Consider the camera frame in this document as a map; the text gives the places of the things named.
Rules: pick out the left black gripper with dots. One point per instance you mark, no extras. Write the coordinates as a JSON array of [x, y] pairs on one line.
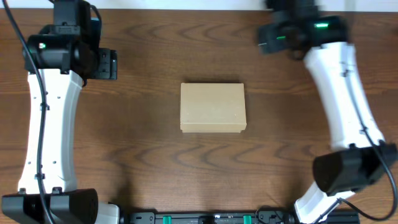
[[107, 64]]

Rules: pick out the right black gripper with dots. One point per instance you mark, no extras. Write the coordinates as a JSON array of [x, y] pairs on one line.
[[268, 38]]

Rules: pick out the cardboard box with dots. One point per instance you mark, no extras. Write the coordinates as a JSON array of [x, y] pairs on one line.
[[212, 108]]

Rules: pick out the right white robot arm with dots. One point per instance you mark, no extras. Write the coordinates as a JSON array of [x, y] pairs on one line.
[[359, 156]]

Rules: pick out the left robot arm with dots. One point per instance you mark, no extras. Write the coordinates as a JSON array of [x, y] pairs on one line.
[[59, 60]]

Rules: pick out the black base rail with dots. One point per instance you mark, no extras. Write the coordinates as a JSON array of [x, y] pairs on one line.
[[268, 216]]

